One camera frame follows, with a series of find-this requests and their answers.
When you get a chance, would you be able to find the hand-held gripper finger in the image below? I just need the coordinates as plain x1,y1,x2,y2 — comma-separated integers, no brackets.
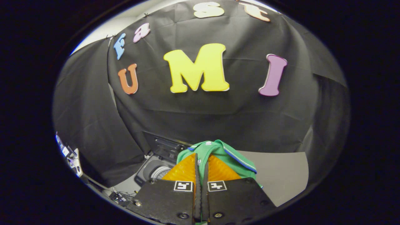
127,152,202,224
202,154,277,224

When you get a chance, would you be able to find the green polo shirt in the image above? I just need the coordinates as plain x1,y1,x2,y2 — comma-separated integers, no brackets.
177,139,263,188

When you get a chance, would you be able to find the grey top-load washing machine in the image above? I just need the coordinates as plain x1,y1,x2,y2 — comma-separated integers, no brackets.
134,131,194,187

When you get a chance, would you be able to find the dark washing machine lid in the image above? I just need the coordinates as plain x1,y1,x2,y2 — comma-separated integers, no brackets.
143,131,193,163

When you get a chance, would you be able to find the small grey cabinet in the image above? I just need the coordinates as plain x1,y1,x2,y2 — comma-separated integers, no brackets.
237,151,310,207

